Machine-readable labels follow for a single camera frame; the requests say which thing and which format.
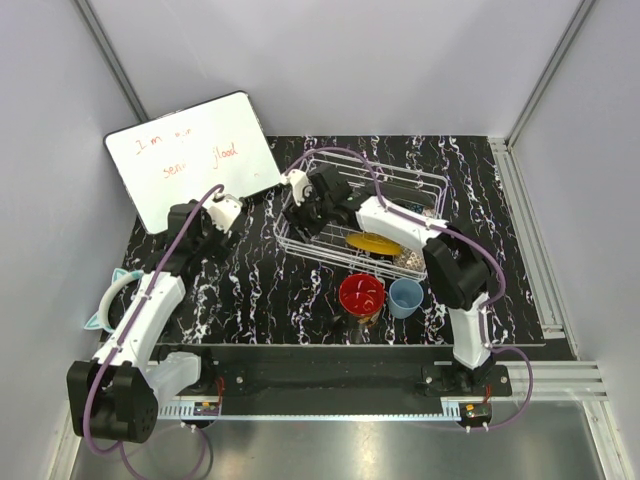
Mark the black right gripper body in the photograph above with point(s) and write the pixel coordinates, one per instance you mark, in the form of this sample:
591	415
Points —
313	215

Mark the white wire dish rack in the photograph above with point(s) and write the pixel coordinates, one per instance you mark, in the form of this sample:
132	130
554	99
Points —
330	246

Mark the yellow round plate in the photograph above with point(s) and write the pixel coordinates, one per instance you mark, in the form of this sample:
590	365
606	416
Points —
374	244

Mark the black floral square plate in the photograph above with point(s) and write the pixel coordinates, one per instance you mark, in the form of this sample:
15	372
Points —
402	195

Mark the beige red patterned bowl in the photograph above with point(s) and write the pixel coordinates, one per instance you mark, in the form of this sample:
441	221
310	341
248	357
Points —
410	260

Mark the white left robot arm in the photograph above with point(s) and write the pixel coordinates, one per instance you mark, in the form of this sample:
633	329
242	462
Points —
117	395

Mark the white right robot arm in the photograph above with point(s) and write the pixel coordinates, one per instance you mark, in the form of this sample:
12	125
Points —
458	269

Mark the black marble mat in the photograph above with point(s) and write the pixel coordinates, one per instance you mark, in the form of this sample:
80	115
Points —
263	295

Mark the white whiteboard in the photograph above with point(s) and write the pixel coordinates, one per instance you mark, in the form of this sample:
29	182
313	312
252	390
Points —
180	156

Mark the light blue plastic cup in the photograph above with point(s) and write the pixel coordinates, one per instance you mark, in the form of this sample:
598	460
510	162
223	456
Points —
405	296

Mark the teal cat ear headphones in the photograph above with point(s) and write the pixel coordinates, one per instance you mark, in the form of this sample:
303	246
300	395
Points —
120	278

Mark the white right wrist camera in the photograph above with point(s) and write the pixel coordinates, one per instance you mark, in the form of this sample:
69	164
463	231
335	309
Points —
301	186

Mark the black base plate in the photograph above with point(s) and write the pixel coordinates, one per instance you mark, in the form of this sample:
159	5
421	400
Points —
326	380

